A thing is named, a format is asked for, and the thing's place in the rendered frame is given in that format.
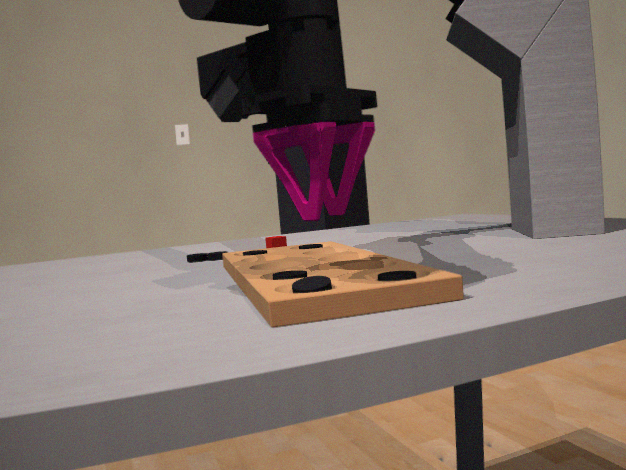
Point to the red block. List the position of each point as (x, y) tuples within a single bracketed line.
[(277, 241)]

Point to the orange wooden tray with round pockets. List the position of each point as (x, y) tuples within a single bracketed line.
[(355, 294)]

